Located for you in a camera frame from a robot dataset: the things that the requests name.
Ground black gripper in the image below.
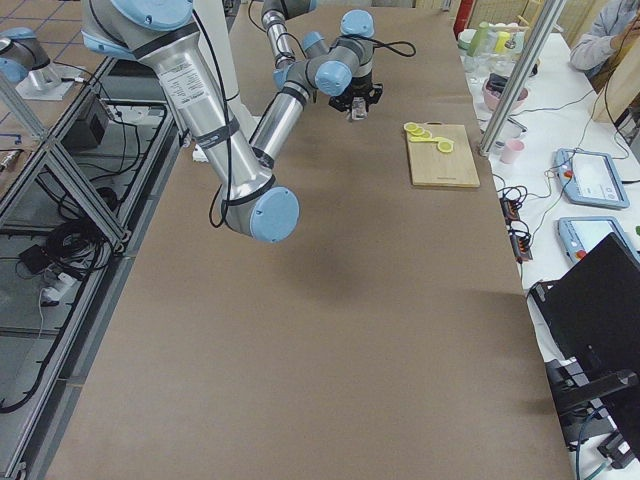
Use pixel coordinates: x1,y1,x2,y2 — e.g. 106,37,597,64
329,74,383,112

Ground clear glass shaker cup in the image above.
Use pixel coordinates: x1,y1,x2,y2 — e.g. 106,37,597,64
350,97,368,122

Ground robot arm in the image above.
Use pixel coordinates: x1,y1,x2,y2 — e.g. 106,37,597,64
260,0,329,89
81,0,381,243

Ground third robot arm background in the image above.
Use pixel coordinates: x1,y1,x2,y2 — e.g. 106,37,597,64
1,27,74,101

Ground pink cup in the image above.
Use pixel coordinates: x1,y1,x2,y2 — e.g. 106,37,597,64
500,138,525,164

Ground yellow plastic knife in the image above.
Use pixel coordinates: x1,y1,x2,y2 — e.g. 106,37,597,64
408,136,448,144

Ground lemon slice top pair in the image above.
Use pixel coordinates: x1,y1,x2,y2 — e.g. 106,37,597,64
436,140,454,154

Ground wooden cutting board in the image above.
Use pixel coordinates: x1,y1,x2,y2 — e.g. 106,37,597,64
403,122,480,188

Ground green bottle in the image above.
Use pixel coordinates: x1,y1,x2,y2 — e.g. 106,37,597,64
467,21,490,58

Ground pink bowl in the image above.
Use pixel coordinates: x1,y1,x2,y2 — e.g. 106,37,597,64
481,79,530,112

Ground black power strip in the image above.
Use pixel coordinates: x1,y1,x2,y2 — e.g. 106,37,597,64
500,197,533,264

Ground far teach pendant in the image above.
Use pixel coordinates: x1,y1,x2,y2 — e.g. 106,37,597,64
553,148,630,210

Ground teach pendant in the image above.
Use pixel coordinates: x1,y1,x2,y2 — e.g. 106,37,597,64
553,148,630,210
557,216,637,264

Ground near teach pendant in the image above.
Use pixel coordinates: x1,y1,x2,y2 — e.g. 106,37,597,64
557,216,637,264

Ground person in grey jacket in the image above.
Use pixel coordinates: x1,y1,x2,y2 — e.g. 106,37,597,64
570,1,639,91

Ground black laptop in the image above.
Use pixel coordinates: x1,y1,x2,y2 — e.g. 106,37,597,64
529,234,639,455

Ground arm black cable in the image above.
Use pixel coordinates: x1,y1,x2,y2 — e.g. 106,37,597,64
369,39,416,57

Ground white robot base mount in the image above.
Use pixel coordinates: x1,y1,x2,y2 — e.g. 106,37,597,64
191,0,261,164

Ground aluminium frame post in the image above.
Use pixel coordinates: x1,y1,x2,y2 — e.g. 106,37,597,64
478,0,566,157

